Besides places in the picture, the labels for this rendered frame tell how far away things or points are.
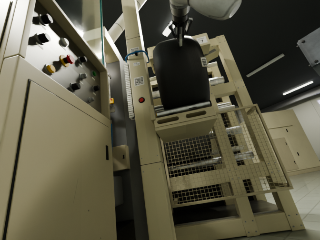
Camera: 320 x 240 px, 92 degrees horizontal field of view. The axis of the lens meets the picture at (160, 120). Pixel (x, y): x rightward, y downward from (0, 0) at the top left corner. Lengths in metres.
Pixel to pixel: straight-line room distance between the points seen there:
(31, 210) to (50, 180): 0.08
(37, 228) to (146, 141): 0.67
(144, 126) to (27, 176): 0.70
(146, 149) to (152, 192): 0.25
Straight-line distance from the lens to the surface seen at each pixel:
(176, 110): 0.96
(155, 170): 0.97
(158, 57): 1.02
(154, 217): 1.00
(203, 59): 1.00
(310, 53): 0.26
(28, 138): 0.52
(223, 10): 0.68
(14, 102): 0.53
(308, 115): 12.13
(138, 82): 1.20
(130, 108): 1.12
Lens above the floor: 0.52
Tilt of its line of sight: 21 degrees up
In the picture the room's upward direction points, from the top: 10 degrees counter-clockwise
